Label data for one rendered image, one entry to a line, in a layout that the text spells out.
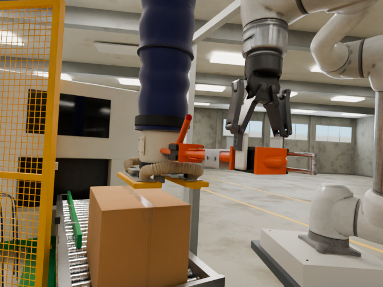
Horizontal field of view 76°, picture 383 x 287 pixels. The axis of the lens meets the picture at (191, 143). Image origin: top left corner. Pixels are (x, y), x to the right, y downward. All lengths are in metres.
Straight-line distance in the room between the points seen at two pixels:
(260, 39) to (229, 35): 5.29
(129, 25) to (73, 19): 1.10
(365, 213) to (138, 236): 0.90
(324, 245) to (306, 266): 0.21
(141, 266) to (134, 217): 0.22
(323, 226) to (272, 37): 0.87
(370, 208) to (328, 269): 0.28
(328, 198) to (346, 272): 0.27
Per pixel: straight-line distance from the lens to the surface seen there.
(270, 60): 0.51
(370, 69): 1.02
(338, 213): 1.18
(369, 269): 1.17
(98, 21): 5.86
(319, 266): 1.05
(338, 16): 0.72
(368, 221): 1.16
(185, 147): 0.76
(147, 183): 0.85
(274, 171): 0.48
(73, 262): 1.67
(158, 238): 1.17
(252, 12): 0.55
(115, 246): 1.12
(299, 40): 6.35
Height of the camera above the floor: 1.21
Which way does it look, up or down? 1 degrees up
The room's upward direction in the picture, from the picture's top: 3 degrees clockwise
